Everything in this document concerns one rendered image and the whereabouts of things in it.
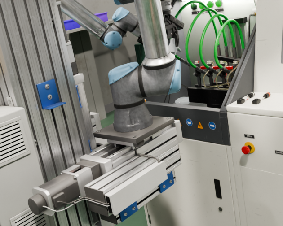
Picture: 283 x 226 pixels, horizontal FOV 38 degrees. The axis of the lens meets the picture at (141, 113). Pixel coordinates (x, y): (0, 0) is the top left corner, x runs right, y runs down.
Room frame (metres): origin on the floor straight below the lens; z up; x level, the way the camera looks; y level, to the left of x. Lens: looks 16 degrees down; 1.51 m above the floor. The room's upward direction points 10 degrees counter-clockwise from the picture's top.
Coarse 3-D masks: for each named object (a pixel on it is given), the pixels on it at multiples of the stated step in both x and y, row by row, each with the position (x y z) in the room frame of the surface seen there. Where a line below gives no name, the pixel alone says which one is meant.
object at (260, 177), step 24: (264, 0) 1.87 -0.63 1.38; (264, 24) 1.85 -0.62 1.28; (264, 48) 1.83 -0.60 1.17; (264, 72) 1.81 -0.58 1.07; (240, 120) 1.64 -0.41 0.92; (264, 120) 1.55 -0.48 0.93; (240, 144) 1.65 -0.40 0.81; (264, 144) 1.56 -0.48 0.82; (240, 168) 1.66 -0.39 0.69; (264, 168) 1.57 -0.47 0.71; (240, 192) 1.67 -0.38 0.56; (264, 192) 1.58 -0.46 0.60; (240, 216) 1.69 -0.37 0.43; (264, 216) 1.59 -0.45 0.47
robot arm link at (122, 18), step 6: (120, 12) 1.92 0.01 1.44; (126, 12) 1.93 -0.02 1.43; (114, 18) 1.93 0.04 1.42; (120, 18) 1.92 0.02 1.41; (126, 18) 1.92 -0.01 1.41; (132, 18) 1.93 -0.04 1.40; (120, 24) 1.92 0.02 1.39; (126, 24) 1.92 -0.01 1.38; (132, 24) 1.93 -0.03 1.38; (126, 30) 1.94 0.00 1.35; (132, 30) 1.94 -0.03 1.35
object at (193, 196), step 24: (192, 144) 1.86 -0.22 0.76; (216, 144) 1.75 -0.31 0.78; (192, 168) 1.88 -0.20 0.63; (216, 168) 1.77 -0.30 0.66; (168, 192) 2.04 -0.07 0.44; (192, 192) 1.90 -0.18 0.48; (216, 192) 1.78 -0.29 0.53; (168, 216) 2.07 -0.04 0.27; (192, 216) 1.92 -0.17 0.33; (216, 216) 1.80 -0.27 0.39
